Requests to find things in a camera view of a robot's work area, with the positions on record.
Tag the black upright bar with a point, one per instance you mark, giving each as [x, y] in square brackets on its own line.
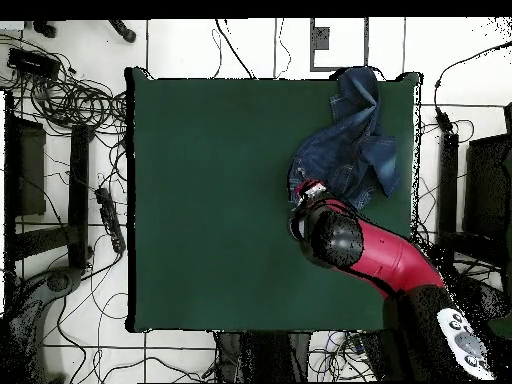
[448, 180]

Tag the black power strip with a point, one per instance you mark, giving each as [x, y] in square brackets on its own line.
[110, 218]

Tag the black stand foot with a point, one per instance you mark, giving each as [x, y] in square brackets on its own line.
[122, 31]
[44, 28]

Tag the black power adapter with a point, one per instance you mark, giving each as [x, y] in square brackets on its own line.
[444, 120]

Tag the dark green table cloth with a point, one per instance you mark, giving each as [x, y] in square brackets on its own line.
[200, 240]

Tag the black cabinet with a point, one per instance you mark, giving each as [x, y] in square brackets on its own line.
[488, 180]

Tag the blue denim jeans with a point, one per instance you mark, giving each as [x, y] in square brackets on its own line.
[348, 152]

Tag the black metal column stand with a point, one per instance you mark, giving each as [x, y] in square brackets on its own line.
[264, 356]

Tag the grey square frame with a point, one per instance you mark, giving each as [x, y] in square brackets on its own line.
[320, 38]

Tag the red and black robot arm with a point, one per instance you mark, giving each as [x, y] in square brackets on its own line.
[392, 256]

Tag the black electronics box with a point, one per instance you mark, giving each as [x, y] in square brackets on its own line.
[32, 62]

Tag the black frame stand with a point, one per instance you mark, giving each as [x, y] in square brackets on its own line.
[79, 192]

